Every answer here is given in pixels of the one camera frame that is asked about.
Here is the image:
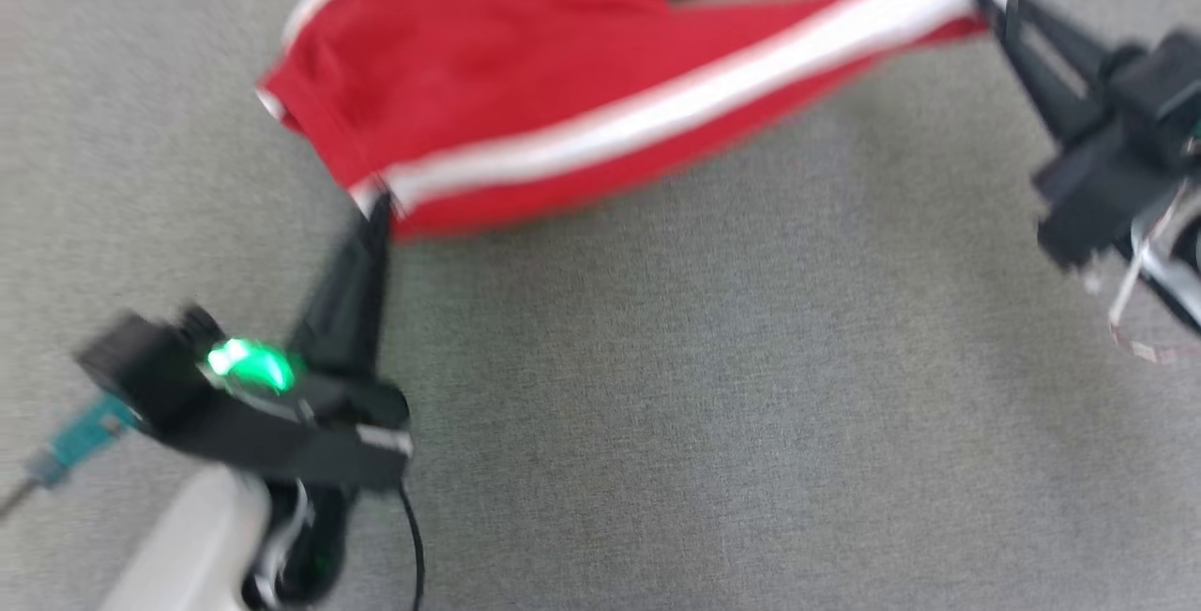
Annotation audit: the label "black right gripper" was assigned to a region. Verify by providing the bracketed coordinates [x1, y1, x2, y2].
[974, 0, 1201, 269]

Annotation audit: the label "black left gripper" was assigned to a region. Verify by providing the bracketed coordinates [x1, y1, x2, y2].
[155, 196, 415, 492]

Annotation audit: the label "red shorts with white stripe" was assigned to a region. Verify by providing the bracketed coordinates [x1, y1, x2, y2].
[255, 0, 1014, 241]

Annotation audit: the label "thin black left gripper cable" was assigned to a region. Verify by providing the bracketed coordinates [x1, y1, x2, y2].
[394, 484, 428, 611]

